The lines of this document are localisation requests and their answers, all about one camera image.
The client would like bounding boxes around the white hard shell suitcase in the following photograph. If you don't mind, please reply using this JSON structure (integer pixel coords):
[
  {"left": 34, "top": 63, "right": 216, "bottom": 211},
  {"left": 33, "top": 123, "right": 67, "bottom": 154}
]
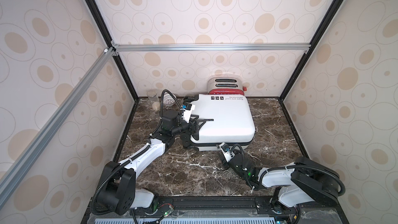
[{"left": 183, "top": 94, "right": 255, "bottom": 151}]

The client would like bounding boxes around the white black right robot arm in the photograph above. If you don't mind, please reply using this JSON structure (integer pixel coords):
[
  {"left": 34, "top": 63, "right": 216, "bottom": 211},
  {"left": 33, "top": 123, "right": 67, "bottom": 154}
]
[{"left": 217, "top": 143, "right": 346, "bottom": 207}]

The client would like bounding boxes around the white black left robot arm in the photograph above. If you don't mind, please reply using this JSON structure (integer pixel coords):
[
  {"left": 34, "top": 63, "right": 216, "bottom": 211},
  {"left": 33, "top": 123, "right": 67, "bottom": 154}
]
[{"left": 90, "top": 95, "right": 208, "bottom": 216}]

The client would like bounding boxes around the white perforated strainer bowl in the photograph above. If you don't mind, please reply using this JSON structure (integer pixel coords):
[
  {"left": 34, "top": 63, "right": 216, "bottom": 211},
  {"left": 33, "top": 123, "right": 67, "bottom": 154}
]
[{"left": 163, "top": 94, "right": 176, "bottom": 106}]

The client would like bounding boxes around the clear glass jar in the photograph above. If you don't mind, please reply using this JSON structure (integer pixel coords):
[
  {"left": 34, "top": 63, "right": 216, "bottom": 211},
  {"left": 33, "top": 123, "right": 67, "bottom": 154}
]
[{"left": 147, "top": 89, "right": 161, "bottom": 111}]

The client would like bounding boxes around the red polka dot toaster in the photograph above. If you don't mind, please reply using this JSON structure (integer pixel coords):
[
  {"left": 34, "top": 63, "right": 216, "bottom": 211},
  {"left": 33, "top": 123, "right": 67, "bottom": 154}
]
[{"left": 207, "top": 77, "right": 247, "bottom": 95}]

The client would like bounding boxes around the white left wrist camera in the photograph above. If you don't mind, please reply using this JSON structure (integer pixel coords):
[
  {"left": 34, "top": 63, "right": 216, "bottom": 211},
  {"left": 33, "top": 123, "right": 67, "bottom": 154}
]
[{"left": 182, "top": 103, "right": 195, "bottom": 123}]

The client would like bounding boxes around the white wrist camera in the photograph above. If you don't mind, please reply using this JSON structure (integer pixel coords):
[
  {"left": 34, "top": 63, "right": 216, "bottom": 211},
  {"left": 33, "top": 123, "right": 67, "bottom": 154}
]
[
  {"left": 182, "top": 103, "right": 195, "bottom": 123},
  {"left": 219, "top": 143, "right": 235, "bottom": 163}
]

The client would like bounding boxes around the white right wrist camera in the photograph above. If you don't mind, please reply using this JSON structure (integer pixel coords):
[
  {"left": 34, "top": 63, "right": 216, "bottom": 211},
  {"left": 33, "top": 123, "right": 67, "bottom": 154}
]
[{"left": 219, "top": 143, "right": 235, "bottom": 163}]

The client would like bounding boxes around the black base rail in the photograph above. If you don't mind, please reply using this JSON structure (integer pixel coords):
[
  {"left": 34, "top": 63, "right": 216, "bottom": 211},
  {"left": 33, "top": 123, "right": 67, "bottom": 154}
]
[{"left": 82, "top": 196, "right": 348, "bottom": 224}]

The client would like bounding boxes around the aluminium rail back wall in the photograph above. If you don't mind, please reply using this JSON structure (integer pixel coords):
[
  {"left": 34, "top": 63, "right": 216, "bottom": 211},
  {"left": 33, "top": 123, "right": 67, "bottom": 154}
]
[{"left": 115, "top": 43, "right": 311, "bottom": 52}]

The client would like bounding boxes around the aluminium rail wall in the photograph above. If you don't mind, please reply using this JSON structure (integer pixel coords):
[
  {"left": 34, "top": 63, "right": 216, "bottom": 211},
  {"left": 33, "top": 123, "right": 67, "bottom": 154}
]
[
  {"left": 115, "top": 43, "right": 311, "bottom": 52},
  {"left": 1, "top": 47, "right": 116, "bottom": 208}
]

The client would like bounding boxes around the black left corner post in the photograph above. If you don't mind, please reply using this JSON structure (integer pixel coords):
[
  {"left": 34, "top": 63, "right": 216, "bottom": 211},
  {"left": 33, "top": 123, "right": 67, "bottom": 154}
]
[{"left": 85, "top": 0, "right": 139, "bottom": 102}]

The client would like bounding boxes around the aluminium rail left wall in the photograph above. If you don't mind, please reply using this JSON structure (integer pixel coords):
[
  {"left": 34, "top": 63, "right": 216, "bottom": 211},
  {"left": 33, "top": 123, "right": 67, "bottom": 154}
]
[{"left": 1, "top": 47, "right": 116, "bottom": 208}]

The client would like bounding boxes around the black corner frame post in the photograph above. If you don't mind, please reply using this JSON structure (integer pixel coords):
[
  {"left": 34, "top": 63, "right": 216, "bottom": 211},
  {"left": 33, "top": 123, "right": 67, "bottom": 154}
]
[{"left": 279, "top": 0, "right": 344, "bottom": 103}]

